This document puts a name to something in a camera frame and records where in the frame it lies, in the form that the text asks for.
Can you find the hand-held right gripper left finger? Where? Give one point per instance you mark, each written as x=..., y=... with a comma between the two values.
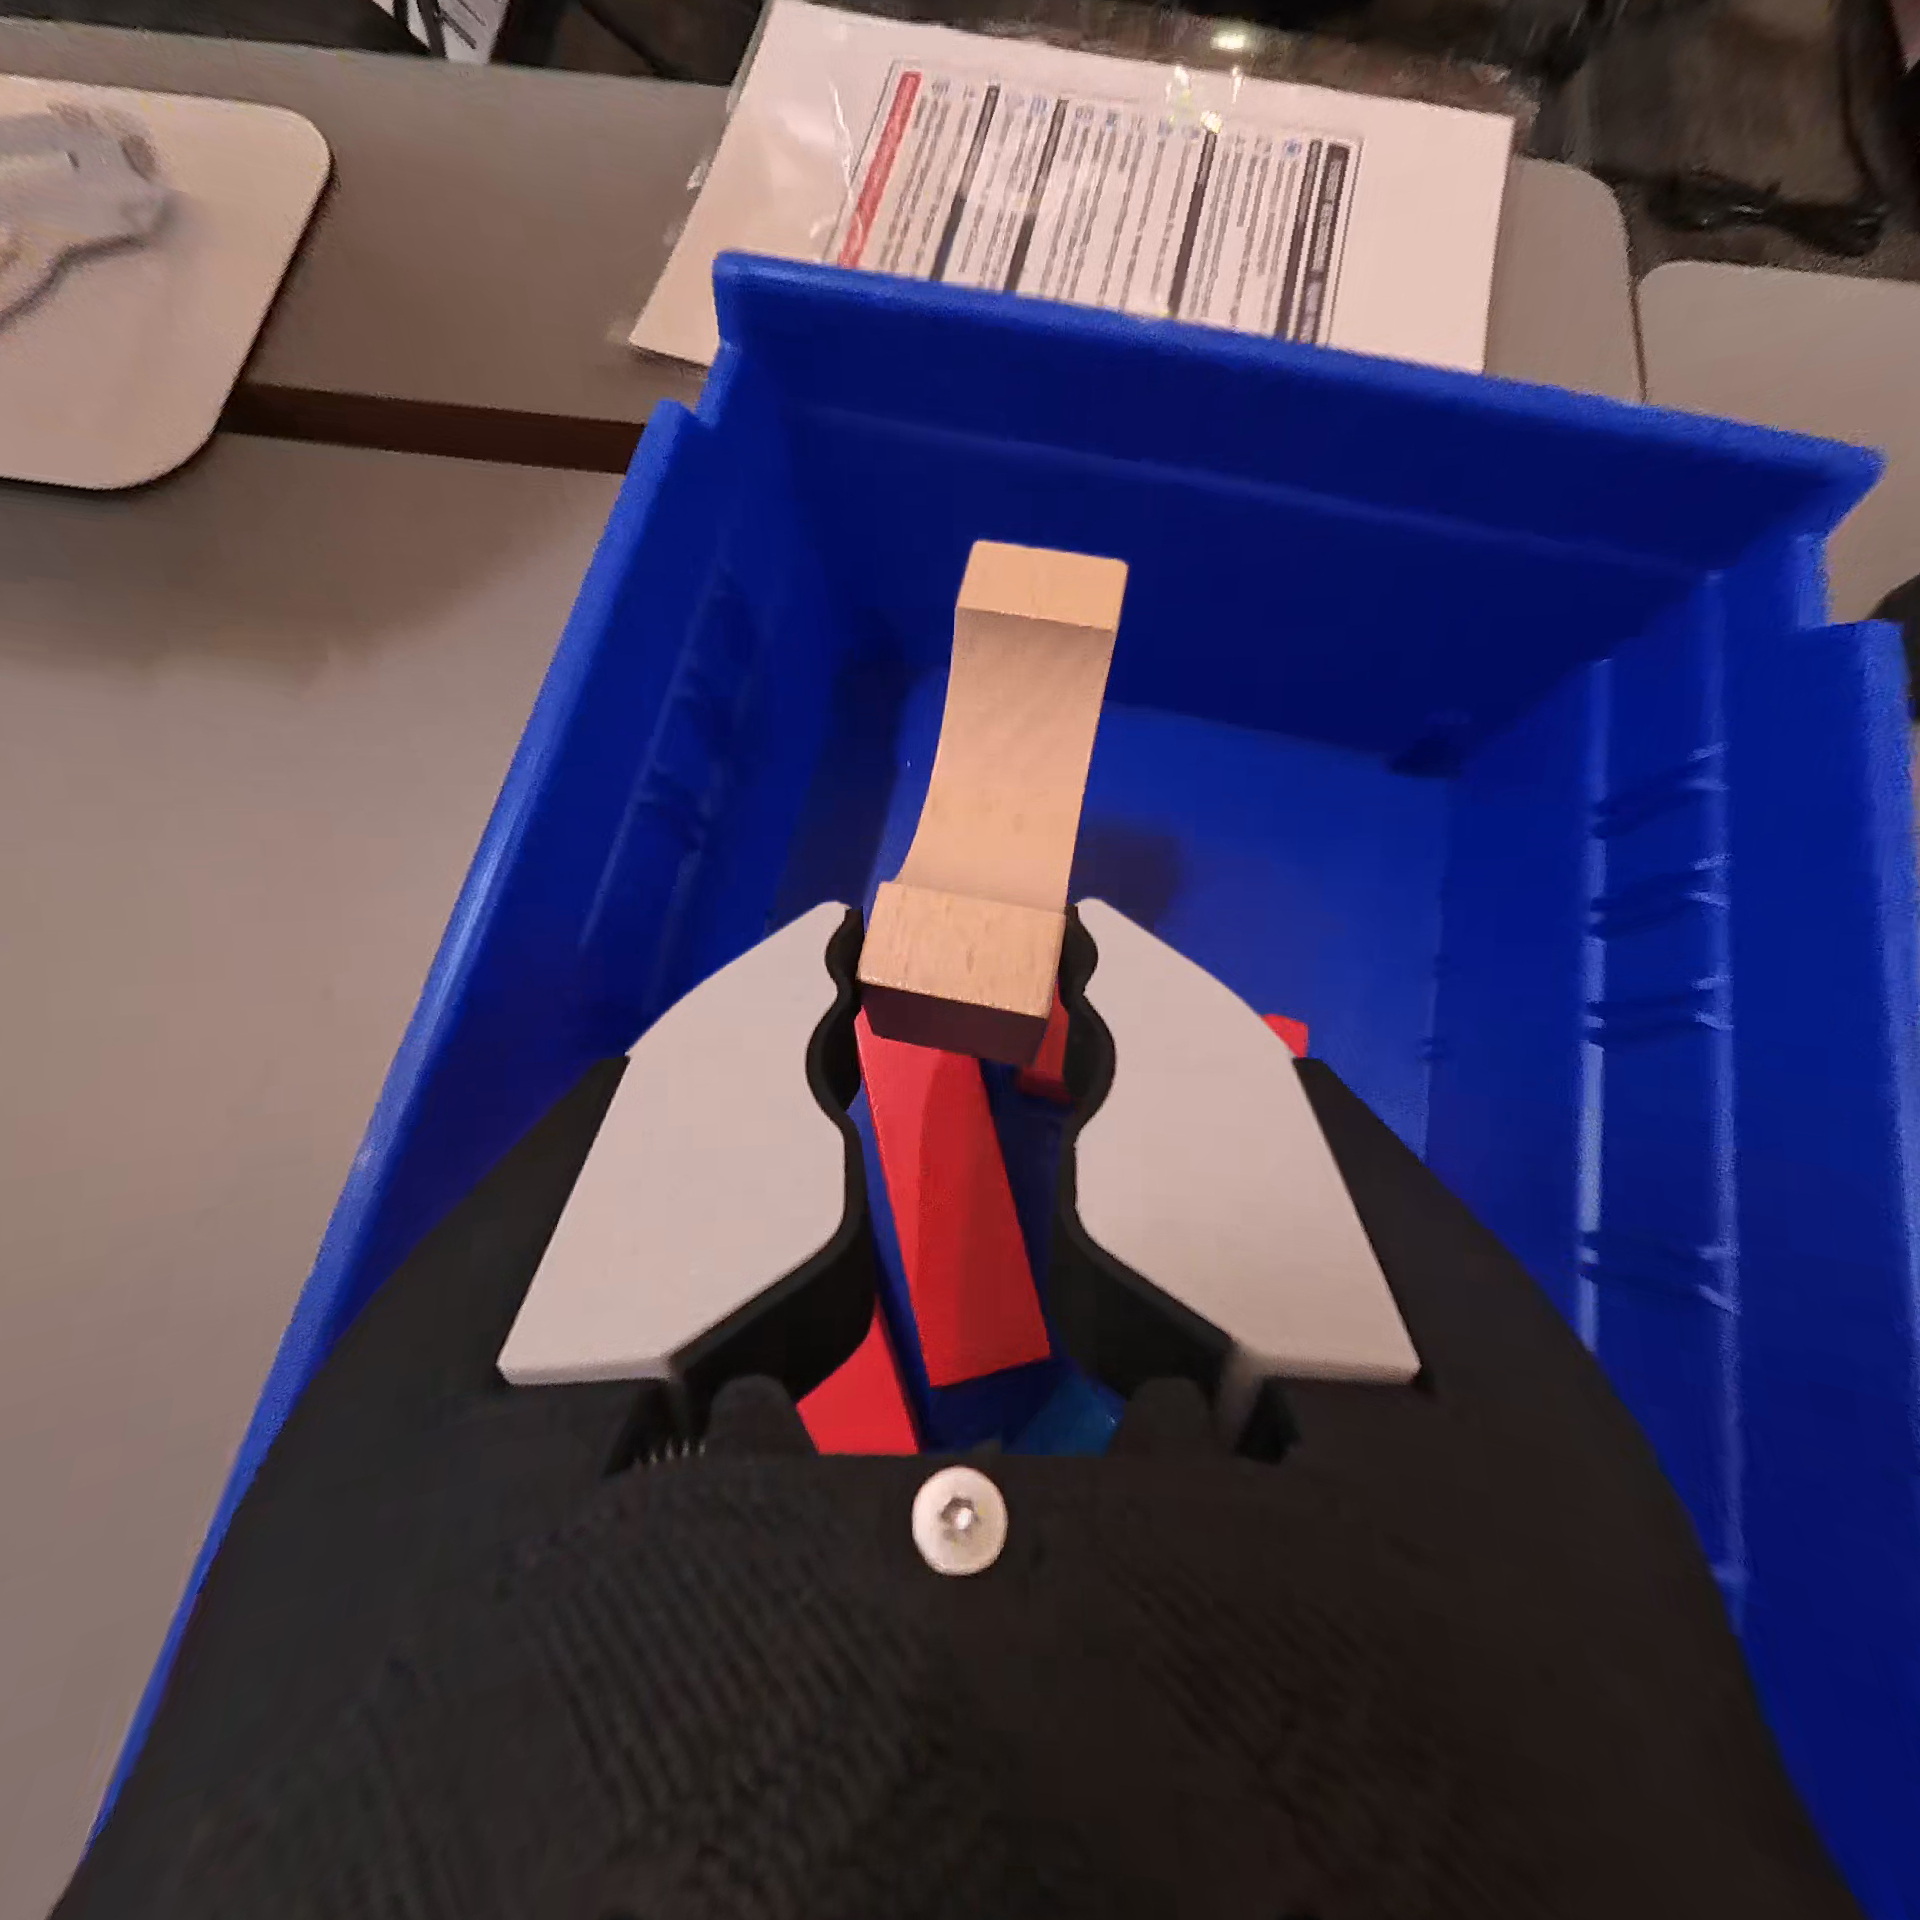
x=690, y=1187

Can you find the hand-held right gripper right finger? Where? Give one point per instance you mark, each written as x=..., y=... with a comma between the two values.
x=1214, y=1187

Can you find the wooden arch block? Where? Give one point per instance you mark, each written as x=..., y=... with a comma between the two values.
x=1008, y=751

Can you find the blue plastic bin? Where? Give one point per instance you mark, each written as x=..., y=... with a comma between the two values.
x=1498, y=718

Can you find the long red wooden block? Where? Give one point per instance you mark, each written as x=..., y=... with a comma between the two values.
x=945, y=1200

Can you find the light blue wooden block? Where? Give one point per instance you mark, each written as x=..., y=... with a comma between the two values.
x=1072, y=1418

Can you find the striped instruction sheet in sleeve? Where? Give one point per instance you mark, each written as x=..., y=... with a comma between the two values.
x=1110, y=167

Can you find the pale rounded mat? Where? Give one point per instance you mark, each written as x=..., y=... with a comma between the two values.
x=165, y=285

